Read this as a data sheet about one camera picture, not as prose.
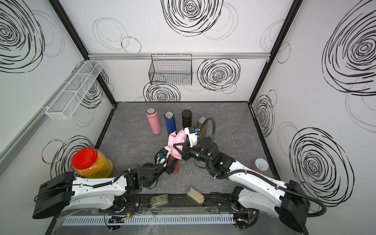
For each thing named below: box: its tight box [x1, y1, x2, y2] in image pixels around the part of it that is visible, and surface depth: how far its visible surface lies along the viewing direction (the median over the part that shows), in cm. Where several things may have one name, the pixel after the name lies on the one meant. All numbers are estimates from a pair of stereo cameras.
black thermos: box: [181, 109, 193, 128], surface depth 88 cm
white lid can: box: [251, 157, 270, 176], surface depth 84 cm
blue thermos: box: [164, 111, 177, 137], surface depth 87 cm
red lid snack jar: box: [71, 147, 114, 179], surface depth 75 cm
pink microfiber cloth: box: [167, 127, 188, 160], surface depth 69 cm
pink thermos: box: [145, 107, 162, 135], surface depth 90 cm
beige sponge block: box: [187, 187, 205, 204], surface depth 75 cm
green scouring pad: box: [150, 193, 169, 208], surface depth 74 cm
